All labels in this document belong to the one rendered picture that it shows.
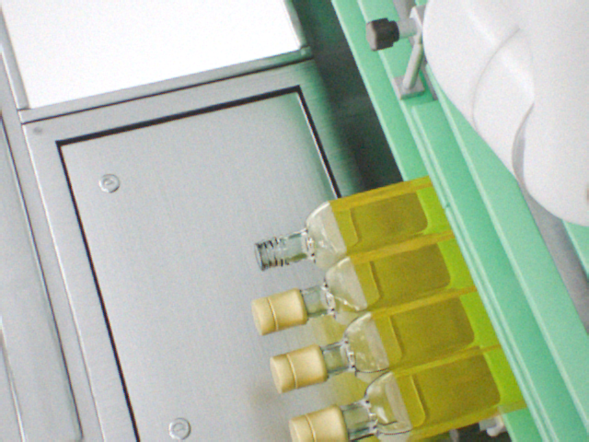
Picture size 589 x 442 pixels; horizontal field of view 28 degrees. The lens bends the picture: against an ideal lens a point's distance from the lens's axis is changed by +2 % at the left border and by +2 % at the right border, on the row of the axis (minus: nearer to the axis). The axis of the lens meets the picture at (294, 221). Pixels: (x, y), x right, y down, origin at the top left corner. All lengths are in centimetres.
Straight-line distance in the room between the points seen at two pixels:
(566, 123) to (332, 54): 87
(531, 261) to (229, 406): 36
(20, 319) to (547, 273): 54
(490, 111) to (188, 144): 71
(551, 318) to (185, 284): 42
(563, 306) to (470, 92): 37
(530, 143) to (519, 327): 47
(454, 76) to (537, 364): 44
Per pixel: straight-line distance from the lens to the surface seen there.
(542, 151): 57
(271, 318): 105
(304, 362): 103
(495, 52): 61
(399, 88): 113
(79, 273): 121
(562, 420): 101
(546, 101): 54
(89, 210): 125
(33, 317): 121
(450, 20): 64
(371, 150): 134
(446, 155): 109
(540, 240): 98
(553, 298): 96
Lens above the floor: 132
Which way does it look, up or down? 12 degrees down
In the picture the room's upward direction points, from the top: 105 degrees counter-clockwise
